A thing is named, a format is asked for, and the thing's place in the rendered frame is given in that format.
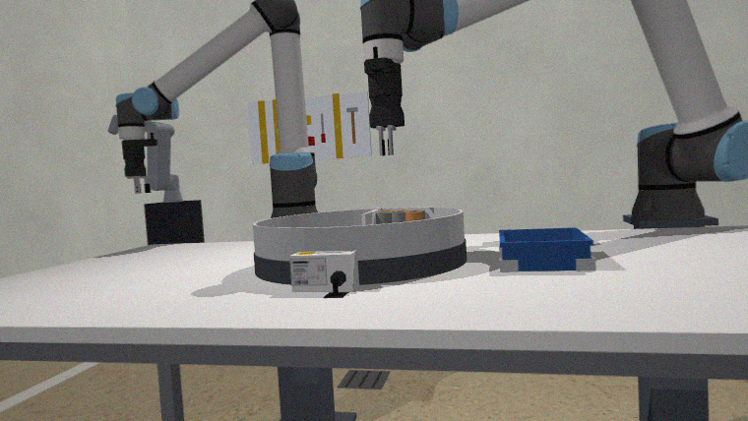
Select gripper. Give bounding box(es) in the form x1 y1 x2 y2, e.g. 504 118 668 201
122 134 156 179
364 58 408 156

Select grey turntable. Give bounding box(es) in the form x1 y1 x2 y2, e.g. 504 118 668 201
252 204 469 287

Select blue crate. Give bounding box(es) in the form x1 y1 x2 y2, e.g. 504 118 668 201
499 226 595 271

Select jointed stand on black box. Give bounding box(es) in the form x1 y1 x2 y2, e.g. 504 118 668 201
143 120 208 246

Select white control box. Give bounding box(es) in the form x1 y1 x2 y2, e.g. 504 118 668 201
288 249 361 298

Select dark floor grate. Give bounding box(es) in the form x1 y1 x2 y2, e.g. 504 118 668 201
338 370 391 391

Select white wall board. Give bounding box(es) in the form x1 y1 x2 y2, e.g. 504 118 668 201
257 90 373 162

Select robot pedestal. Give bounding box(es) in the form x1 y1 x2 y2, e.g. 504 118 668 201
278 367 337 421

